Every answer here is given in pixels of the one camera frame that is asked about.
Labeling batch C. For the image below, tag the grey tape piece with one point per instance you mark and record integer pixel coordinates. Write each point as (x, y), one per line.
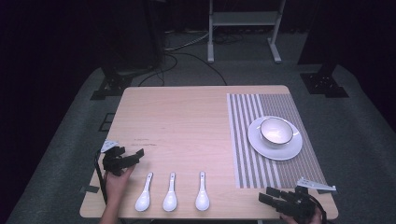
(89, 188)

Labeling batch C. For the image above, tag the person's left hand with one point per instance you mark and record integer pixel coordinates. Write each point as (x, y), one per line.
(117, 183)

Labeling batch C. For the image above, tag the black floor tape mark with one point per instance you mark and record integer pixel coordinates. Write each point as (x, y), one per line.
(107, 122)

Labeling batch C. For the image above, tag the person's right hand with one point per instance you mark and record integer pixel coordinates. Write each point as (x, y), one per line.
(311, 219)

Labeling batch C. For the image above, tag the grey striped placemat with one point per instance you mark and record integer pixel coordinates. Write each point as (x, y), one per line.
(246, 149)

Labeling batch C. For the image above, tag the white bowl with dark rim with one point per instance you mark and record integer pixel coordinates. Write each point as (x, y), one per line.
(275, 131)

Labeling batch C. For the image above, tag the white ceramic spoon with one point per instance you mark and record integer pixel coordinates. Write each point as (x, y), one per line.
(144, 199)
(170, 200)
(202, 199)

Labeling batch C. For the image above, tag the white metal stand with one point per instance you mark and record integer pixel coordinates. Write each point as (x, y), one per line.
(243, 18)

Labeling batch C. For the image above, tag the white round plate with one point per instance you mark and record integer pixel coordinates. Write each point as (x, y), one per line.
(274, 152)

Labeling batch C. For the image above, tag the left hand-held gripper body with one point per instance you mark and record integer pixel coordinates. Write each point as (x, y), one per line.
(115, 164)

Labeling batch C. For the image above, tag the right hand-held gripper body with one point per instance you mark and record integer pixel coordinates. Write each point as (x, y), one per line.
(299, 202)

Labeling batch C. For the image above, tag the black stand with base plate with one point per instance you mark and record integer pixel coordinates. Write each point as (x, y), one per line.
(115, 82)
(323, 82)

